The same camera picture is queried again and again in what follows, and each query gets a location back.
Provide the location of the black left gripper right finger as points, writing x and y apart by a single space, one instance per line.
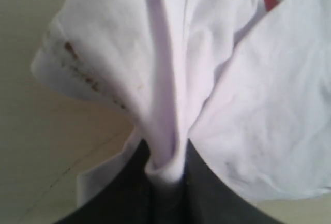
209 200

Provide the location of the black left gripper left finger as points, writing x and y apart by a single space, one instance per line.
127 199

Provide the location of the white t-shirt red lettering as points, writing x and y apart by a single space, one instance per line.
246 81

